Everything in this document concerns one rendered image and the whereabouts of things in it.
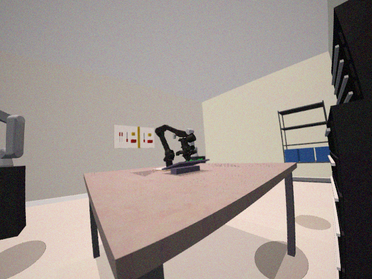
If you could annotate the lavender switch panel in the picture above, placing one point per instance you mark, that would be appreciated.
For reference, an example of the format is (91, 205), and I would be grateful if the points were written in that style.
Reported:
(184, 167)

